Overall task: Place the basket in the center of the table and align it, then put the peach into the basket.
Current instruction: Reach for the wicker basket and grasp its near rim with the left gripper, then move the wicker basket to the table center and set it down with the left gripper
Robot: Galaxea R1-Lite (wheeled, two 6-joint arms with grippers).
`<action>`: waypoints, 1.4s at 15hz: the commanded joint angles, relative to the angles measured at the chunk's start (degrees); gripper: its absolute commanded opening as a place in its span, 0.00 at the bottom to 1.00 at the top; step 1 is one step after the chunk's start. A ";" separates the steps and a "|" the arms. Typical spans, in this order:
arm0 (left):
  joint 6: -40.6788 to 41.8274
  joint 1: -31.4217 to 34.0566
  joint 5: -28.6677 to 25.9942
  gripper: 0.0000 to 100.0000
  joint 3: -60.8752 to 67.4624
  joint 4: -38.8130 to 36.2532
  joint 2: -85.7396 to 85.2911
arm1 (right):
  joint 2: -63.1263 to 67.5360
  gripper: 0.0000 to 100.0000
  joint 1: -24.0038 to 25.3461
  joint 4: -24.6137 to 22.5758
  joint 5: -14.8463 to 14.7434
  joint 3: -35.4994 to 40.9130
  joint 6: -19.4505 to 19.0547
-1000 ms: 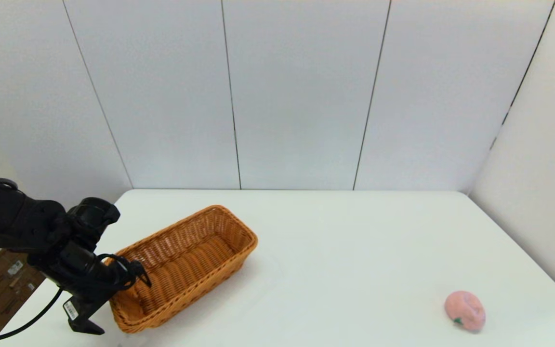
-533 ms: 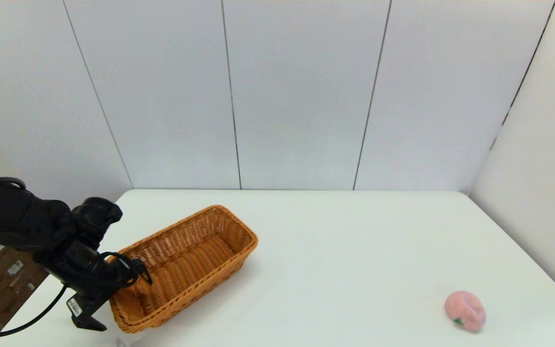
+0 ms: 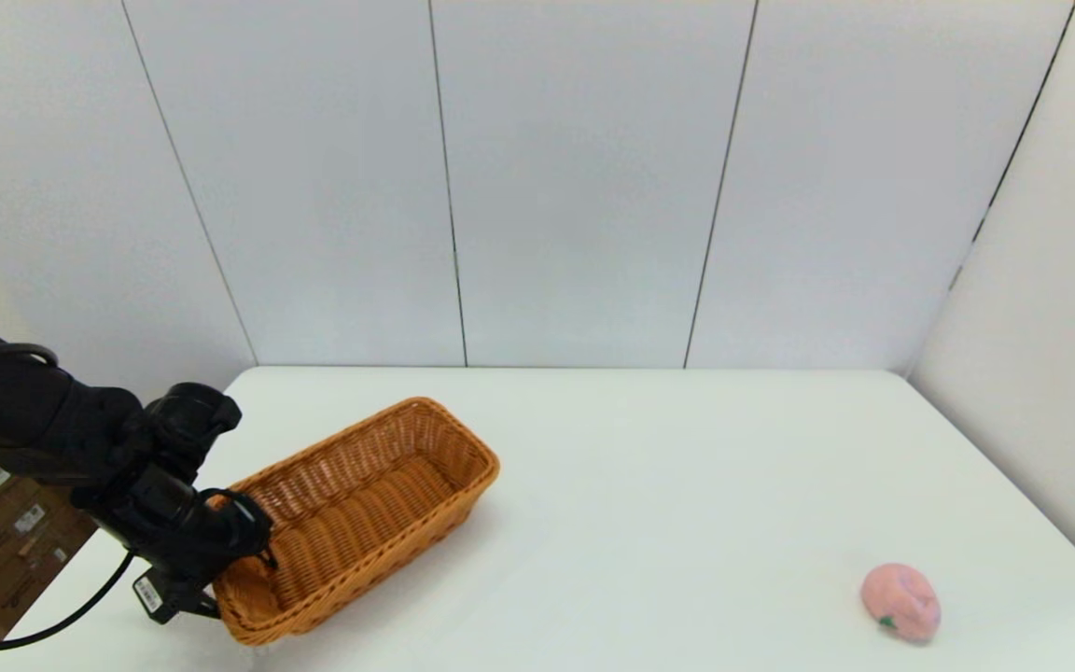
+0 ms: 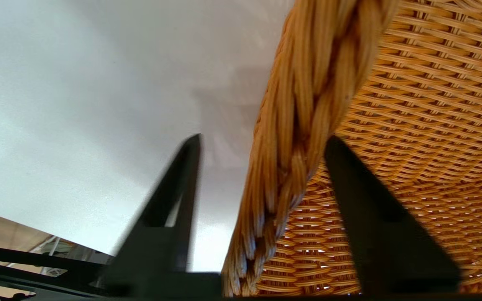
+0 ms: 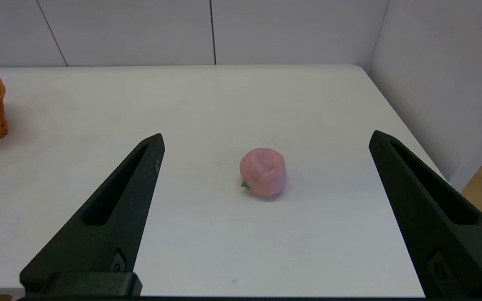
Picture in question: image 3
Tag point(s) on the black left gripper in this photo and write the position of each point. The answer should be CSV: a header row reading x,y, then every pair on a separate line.
x,y
164,523

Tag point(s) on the orange woven wicker basket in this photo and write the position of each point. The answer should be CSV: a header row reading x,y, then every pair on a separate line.
x,y
360,523

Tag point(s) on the pink toy peach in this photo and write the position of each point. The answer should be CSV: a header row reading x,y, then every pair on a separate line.
x,y
901,602

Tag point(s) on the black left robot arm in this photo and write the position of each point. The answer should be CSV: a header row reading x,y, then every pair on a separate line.
x,y
24,415

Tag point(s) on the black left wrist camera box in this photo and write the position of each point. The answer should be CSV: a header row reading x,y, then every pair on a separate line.
x,y
178,593

